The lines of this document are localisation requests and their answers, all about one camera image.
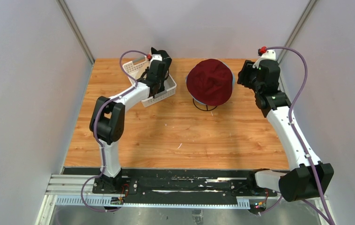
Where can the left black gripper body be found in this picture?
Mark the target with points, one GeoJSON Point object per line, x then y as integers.
{"type": "Point", "coordinates": [159, 83]}

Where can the black wire hat stand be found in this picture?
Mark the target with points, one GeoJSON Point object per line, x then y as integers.
{"type": "Point", "coordinates": [202, 107]}

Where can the black hat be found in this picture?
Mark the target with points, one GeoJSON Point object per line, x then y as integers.
{"type": "Point", "coordinates": [163, 57]}

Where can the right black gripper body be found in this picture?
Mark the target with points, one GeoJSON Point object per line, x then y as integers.
{"type": "Point", "coordinates": [247, 78]}

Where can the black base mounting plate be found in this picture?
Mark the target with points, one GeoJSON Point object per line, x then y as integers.
{"type": "Point", "coordinates": [173, 187]}

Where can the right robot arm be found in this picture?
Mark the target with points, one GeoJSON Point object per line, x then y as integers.
{"type": "Point", "coordinates": [308, 177]}

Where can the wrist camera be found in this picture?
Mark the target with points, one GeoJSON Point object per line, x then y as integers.
{"type": "Point", "coordinates": [154, 57]}
{"type": "Point", "coordinates": [265, 54]}

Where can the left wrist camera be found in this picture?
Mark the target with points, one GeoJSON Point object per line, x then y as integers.
{"type": "Point", "coordinates": [154, 57]}

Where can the dark red hat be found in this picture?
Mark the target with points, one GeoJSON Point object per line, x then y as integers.
{"type": "Point", "coordinates": [210, 82]}

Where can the white perforated plastic basket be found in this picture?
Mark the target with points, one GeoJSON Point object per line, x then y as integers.
{"type": "Point", "coordinates": [136, 67]}

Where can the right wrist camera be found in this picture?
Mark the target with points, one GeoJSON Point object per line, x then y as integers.
{"type": "Point", "coordinates": [265, 54]}

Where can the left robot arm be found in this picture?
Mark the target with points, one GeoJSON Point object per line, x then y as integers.
{"type": "Point", "coordinates": [108, 121]}

